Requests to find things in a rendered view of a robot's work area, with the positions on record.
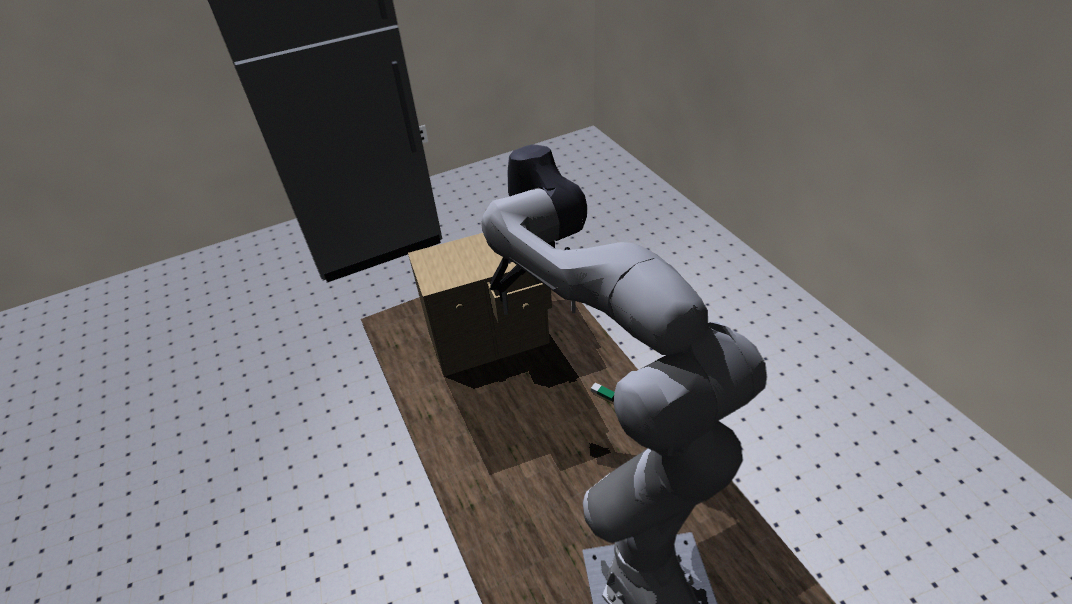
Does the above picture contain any small dark brown chest of drawers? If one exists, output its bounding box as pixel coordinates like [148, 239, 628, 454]
[408, 233, 550, 375]

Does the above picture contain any brown wooden drawer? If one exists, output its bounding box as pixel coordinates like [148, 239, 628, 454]
[426, 281, 488, 324]
[495, 320, 547, 358]
[487, 272, 552, 324]
[433, 310, 492, 350]
[440, 336, 496, 374]
[491, 309, 546, 334]

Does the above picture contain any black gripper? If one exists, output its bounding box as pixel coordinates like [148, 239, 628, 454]
[490, 257, 576, 315]

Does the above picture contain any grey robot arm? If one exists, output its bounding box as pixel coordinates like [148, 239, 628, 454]
[481, 144, 766, 604]

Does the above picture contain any green and white eraser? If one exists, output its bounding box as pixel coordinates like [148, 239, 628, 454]
[591, 383, 615, 401]

